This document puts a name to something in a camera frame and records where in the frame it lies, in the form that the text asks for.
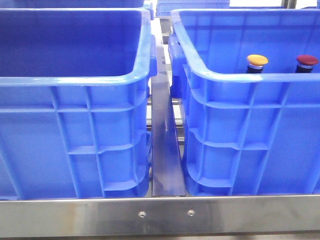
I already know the yellow mushroom push button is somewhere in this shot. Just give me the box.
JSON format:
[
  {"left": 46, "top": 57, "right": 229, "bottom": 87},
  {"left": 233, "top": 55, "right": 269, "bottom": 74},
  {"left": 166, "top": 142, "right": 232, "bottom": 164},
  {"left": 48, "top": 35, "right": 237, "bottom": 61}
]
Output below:
[{"left": 246, "top": 54, "right": 269, "bottom": 74}]

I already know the red mushroom push button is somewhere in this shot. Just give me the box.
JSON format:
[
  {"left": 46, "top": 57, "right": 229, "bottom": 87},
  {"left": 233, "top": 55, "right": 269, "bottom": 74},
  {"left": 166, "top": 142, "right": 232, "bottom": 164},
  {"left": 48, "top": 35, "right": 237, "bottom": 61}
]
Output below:
[{"left": 295, "top": 54, "right": 320, "bottom": 73}]

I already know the large blue crate right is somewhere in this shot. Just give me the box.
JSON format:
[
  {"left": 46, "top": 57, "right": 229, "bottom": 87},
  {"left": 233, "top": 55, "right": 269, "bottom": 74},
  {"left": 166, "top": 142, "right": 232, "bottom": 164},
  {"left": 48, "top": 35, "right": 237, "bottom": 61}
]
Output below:
[{"left": 171, "top": 9, "right": 320, "bottom": 196}]

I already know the large blue crate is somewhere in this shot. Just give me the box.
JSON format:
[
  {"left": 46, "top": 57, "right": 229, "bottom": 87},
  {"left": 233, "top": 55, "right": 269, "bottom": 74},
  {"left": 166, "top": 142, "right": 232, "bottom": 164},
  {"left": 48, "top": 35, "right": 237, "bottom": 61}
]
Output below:
[
  {"left": 171, "top": 9, "right": 320, "bottom": 196},
  {"left": 0, "top": 8, "right": 157, "bottom": 201}
]

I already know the large blue crate left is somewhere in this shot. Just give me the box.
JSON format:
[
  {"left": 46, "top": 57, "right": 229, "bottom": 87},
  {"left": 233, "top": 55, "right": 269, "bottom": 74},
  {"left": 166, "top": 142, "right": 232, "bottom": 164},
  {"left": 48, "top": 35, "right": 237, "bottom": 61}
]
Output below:
[{"left": 0, "top": 8, "right": 157, "bottom": 201}]

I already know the blue crate rear right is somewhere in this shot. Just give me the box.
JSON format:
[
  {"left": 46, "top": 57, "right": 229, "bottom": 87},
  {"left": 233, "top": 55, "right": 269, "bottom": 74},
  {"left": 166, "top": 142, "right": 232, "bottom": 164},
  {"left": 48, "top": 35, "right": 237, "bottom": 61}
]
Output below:
[{"left": 156, "top": 0, "right": 230, "bottom": 17}]

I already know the blue crate rear left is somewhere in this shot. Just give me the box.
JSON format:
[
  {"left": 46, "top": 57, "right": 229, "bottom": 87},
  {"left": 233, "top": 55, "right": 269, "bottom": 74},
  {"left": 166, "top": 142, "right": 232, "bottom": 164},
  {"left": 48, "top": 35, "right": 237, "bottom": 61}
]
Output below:
[{"left": 0, "top": 0, "right": 154, "bottom": 20}]

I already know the steel front frame rail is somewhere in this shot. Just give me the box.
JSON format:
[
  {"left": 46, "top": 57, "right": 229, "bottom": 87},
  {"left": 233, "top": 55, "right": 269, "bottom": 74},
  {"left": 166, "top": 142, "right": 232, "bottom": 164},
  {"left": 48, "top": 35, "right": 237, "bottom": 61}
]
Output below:
[{"left": 0, "top": 195, "right": 320, "bottom": 238}]

